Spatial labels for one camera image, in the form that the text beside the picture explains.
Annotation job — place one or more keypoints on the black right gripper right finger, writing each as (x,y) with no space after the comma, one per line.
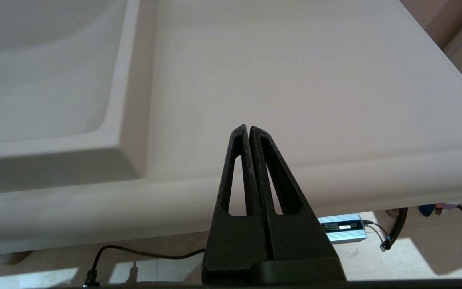
(299,237)

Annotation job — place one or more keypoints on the silver power supply box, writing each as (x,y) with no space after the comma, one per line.
(343,228)

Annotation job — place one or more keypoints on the small blue object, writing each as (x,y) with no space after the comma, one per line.
(426,210)

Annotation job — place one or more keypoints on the white ceramic sink vanity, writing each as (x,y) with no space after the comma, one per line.
(295,80)

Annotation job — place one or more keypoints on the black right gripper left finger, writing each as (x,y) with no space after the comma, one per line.
(235,241)

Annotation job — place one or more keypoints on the black corrugated tube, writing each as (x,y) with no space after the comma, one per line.
(399,224)

